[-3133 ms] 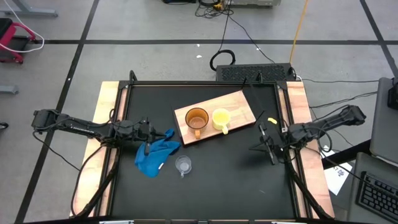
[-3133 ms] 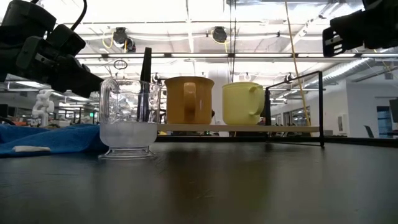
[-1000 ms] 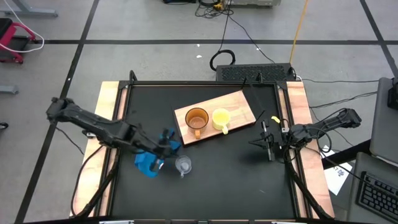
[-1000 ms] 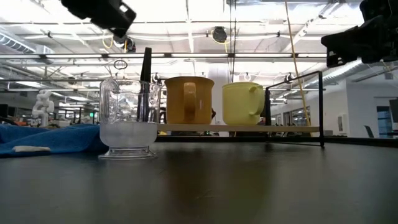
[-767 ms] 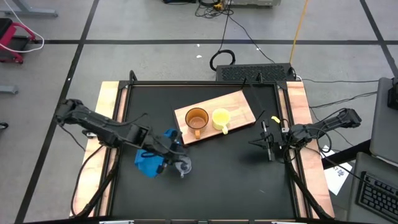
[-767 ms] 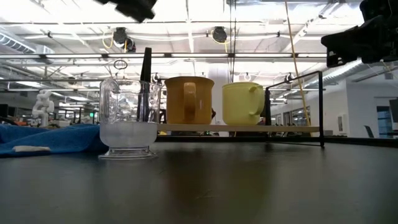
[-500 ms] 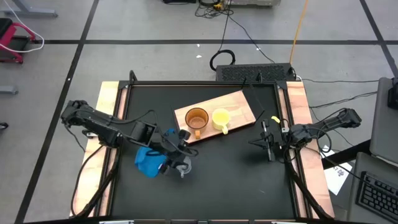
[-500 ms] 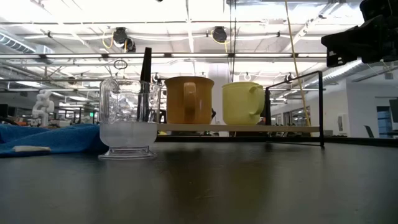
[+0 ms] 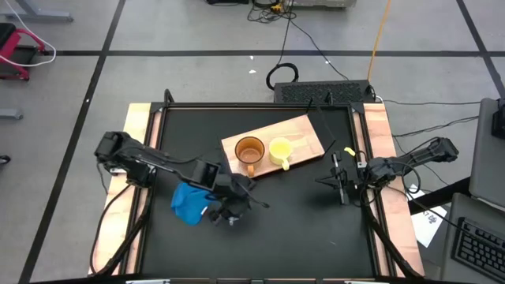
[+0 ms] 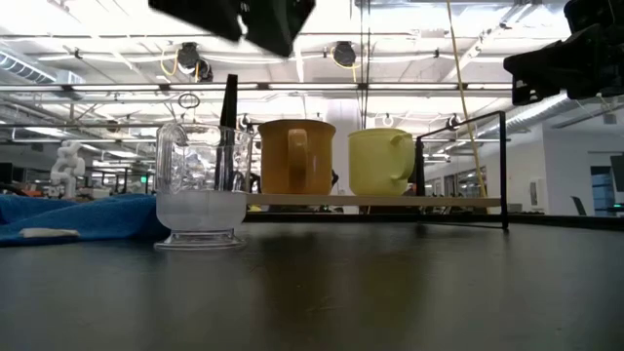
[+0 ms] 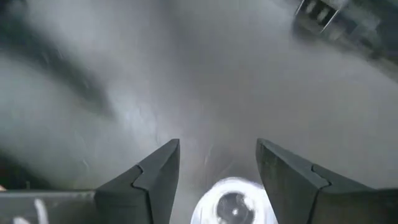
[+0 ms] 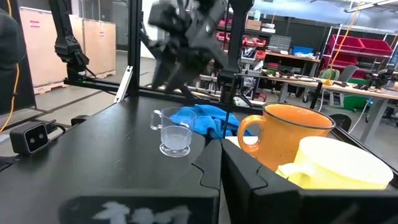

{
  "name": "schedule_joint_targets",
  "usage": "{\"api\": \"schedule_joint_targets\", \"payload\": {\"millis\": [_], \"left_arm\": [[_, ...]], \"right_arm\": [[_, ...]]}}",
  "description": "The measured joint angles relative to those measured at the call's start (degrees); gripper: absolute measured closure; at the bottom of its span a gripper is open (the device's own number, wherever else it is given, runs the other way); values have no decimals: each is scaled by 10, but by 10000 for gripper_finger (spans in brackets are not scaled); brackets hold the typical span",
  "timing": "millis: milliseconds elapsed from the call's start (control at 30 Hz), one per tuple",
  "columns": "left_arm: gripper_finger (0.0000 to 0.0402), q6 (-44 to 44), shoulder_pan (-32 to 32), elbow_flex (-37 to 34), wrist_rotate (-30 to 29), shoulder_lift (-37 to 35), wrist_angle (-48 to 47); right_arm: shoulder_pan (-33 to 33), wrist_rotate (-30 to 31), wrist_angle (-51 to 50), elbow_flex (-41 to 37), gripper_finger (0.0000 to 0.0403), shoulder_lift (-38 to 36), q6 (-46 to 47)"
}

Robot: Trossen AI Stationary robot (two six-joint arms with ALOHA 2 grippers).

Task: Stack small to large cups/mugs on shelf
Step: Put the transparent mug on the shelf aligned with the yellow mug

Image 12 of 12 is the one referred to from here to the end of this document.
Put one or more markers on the black table frame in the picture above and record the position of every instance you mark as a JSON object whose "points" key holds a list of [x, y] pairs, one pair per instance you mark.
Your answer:
{"points": [[135, 46]]}

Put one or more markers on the orange mug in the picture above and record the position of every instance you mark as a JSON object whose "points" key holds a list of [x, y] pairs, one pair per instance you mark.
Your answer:
{"points": [[283, 140]]}

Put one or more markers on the clear plastic cup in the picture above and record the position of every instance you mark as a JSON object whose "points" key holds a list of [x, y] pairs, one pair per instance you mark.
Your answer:
{"points": [[175, 137]]}

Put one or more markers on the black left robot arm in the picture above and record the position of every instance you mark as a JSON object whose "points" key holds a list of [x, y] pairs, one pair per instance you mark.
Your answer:
{"points": [[241, 31]]}

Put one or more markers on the large plywood crate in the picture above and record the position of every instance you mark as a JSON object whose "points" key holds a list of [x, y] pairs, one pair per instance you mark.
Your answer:
{"points": [[46, 49]]}

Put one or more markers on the green bin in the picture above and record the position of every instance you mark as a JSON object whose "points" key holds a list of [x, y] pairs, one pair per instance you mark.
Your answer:
{"points": [[357, 99]]}

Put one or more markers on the cardboard box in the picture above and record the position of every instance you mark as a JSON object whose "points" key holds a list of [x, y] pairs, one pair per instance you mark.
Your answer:
{"points": [[253, 25]]}

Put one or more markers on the long workbench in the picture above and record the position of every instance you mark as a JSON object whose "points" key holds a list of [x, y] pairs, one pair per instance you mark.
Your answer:
{"points": [[348, 88]]}

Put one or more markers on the small plywood crate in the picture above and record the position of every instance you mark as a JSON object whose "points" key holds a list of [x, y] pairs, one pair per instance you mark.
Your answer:
{"points": [[99, 46]]}

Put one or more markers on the grey drawer cabinet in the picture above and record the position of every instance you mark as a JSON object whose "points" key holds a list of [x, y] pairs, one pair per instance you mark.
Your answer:
{"points": [[279, 43]]}

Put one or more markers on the person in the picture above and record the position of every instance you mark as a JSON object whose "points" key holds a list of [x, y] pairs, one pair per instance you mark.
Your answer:
{"points": [[11, 37]]}

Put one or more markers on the white frame bracket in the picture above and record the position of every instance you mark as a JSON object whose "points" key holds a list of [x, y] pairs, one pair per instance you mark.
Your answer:
{"points": [[122, 85]]}

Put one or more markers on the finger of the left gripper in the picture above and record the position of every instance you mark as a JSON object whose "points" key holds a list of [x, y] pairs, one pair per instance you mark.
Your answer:
{"points": [[178, 79], [161, 73]]}

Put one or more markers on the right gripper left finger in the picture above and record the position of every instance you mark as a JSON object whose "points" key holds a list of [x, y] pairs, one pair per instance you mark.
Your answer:
{"points": [[208, 168]]}

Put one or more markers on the black table-level camera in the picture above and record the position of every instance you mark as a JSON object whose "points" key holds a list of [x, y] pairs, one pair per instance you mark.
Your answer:
{"points": [[29, 138]]}

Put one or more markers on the grey office chair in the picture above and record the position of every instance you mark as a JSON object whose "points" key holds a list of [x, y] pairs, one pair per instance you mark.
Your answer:
{"points": [[346, 73]]}

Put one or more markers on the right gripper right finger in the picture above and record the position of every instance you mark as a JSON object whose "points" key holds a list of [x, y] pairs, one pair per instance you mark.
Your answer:
{"points": [[242, 186]]}

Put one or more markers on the blue cloth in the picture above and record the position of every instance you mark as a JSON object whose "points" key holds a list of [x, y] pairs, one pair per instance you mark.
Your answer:
{"points": [[214, 121]]}

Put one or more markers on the blue storage bin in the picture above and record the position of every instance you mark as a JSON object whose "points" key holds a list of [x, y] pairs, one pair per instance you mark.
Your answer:
{"points": [[302, 50]]}

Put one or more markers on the red storage bin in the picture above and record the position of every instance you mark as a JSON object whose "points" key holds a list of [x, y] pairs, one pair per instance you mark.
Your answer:
{"points": [[345, 43], [376, 46]]}

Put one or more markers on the yellow mug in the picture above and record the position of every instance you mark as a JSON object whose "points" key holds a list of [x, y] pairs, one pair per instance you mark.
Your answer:
{"points": [[339, 168]]}

